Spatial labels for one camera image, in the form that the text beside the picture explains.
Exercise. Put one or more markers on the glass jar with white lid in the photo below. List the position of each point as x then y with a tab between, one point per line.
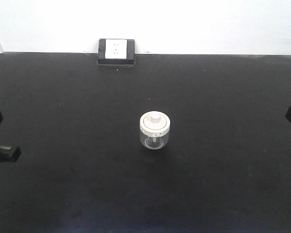
154	130

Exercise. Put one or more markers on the white socket in black base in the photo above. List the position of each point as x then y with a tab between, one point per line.
116	52

